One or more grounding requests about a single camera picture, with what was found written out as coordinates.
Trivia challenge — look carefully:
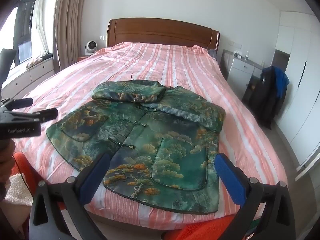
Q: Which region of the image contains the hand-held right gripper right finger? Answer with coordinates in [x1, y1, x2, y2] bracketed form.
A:
[214, 152, 297, 240]

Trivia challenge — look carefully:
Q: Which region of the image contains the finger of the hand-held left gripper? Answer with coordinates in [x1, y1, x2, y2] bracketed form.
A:
[14, 108, 58, 124]
[10, 98, 33, 110]

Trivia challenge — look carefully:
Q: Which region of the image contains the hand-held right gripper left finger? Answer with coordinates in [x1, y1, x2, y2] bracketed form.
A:
[29, 152, 112, 240]

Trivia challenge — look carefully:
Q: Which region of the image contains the green printed padded jacket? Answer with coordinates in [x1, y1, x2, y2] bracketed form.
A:
[45, 79, 226, 214]

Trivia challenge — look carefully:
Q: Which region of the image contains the person's left hand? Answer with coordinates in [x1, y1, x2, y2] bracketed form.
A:
[0, 139, 16, 188]

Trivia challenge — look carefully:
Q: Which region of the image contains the white window seat cabinet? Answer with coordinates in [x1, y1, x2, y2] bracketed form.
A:
[1, 56, 55, 93]

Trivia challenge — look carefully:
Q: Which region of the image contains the patterned cushion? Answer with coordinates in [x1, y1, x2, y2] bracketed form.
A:
[26, 58, 43, 68]

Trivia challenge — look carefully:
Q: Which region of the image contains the white fluffy cloth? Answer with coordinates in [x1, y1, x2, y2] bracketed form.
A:
[5, 174, 27, 205]

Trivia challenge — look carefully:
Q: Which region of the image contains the window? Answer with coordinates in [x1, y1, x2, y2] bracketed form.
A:
[12, 0, 37, 64]

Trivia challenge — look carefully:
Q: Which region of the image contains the white sheer curtain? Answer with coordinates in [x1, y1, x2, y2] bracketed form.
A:
[32, 0, 49, 58]

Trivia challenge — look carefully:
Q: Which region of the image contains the small white fan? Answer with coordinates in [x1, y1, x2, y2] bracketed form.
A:
[85, 41, 98, 56]

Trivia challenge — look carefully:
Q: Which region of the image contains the brown curtain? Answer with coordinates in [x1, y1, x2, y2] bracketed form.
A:
[53, 0, 88, 73]

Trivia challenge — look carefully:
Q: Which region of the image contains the black jacket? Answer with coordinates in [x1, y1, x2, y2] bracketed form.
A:
[251, 66, 282, 130]

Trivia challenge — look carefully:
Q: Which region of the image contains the white dresser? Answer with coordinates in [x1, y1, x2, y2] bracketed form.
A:
[226, 52, 263, 100]

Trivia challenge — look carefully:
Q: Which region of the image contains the blue jacket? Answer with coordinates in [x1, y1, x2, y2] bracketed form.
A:
[269, 66, 290, 105]

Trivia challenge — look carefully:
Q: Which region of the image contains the white wardrobe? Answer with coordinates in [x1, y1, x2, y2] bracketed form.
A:
[274, 11, 320, 168]

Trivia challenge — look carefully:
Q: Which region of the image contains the pink striped bed sheet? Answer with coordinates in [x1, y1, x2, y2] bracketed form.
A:
[11, 41, 288, 224]

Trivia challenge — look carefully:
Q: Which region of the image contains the wooden headboard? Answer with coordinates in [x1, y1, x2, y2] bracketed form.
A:
[107, 18, 220, 53]

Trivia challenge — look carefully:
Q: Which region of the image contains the thin black cable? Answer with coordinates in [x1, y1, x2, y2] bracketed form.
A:
[11, 155, 27, 190]

